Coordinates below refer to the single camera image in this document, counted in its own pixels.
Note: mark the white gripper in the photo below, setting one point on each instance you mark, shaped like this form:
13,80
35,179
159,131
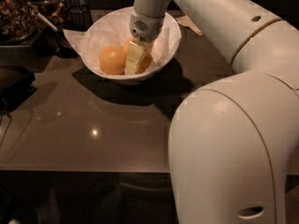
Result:
146,27

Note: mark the orange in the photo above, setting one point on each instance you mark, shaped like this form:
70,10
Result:
144,65
112,60
126,44

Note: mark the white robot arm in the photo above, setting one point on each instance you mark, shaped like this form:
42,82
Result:
231,141

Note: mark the white bowl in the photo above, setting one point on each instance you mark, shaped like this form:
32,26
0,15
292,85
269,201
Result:
168,44

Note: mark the white paper liner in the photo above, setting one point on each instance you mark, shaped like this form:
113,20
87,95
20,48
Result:
102,31

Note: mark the crumpled paper napkin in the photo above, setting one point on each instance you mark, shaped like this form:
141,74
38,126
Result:
188,23

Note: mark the glass jar of nuts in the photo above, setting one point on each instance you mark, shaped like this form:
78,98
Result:
17,21

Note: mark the dark brown tray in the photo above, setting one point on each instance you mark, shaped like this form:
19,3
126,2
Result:
16,85

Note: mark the black wire cup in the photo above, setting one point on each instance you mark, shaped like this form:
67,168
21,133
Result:
80,16

